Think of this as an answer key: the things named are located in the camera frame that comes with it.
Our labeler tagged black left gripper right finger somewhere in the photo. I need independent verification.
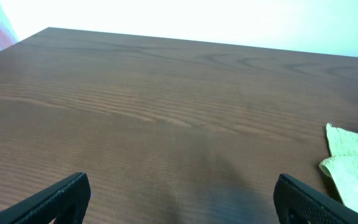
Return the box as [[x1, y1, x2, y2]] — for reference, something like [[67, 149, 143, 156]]
[[273, 174, 358, 224]]

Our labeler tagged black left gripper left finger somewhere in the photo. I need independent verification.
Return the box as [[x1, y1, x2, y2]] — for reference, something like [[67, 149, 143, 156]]
[[0, 172, 91, 224]]

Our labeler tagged light green microfiber cloth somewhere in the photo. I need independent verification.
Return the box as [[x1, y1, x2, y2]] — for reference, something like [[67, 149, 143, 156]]
[[319, 123, 358, 213]]

